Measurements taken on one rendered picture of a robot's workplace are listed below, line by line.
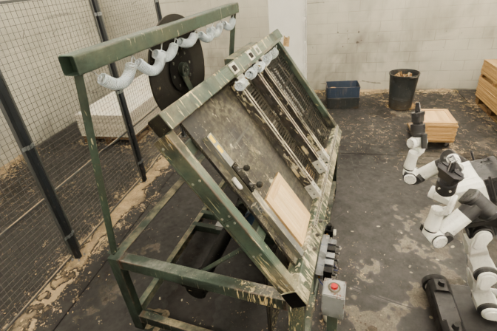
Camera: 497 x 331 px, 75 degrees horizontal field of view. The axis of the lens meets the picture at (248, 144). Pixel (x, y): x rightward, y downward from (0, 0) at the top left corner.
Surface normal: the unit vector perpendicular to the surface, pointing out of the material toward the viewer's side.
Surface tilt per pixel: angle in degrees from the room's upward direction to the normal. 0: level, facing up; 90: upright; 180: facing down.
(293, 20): 90
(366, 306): 0
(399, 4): 90
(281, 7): 90
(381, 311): 0
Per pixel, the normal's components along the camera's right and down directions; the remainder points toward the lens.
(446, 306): -0.09, -0.88
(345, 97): -0.14, 0.49
